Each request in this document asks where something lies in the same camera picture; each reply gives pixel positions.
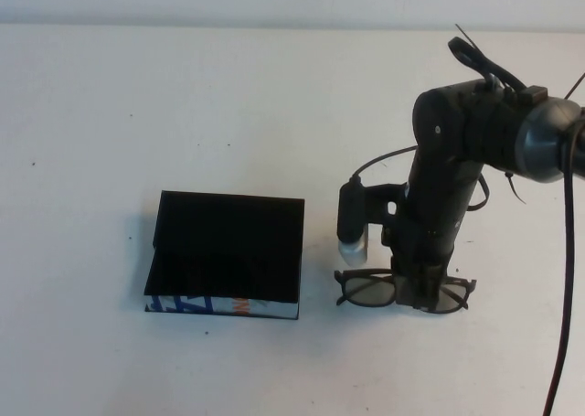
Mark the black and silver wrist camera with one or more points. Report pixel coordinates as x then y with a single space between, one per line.
352 224

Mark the black framed glasses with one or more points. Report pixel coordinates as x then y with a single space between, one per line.
365 292

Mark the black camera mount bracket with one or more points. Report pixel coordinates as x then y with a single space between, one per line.
381 196

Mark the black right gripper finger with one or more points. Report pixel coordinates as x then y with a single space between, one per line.
409 292
432 292

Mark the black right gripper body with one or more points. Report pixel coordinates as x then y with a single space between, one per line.
434 224

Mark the black zip tie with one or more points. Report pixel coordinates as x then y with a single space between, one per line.
577 86
468 39
514 188

